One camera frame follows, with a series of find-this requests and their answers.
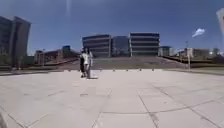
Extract row of bollards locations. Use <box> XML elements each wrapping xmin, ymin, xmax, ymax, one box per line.
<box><xmin>63</xmin><ymin>68</ymin><xmax>156</xmax><ymax>73</ymax></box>

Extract wide stone steps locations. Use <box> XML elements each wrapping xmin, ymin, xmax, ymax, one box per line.
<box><xmin>57</xmin><ymin>55</ymin><xmax>188</xmax><ymax>71</ymax></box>

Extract wide glass office building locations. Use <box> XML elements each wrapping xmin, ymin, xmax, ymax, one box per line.
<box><xmin>81</xmin><ymin>31</ymin><xmax>161</xmax><ymax>59</ymax></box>

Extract pale concrete slab plaza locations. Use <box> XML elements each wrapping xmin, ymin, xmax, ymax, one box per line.
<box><xmin>0</xmin><ymin>69</ymin><xmax>224</xmax><ymax>128</ymax></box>

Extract low brown building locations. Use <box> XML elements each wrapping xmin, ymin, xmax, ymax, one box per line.
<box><xmin>33</xmin><ymin>45</ymin><xmax>81</xmax><ymax>66</ymax></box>

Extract thin pole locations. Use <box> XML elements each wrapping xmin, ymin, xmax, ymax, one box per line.
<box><xmin>185</xmin><ymin>40</ymin><xmax>192</xmax><ymax>71</ymax></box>

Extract pale low building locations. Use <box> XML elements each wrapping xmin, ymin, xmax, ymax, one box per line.
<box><xmin>158</xmin><ymin>45</ymin><xmax>222</xmax><ymax>60</ymax></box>

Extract tall dark building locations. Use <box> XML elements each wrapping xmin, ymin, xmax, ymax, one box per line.
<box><xmin>0</xmin><ymin>15</ymin><xmax>32</xmax><ymax>69</ymax></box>

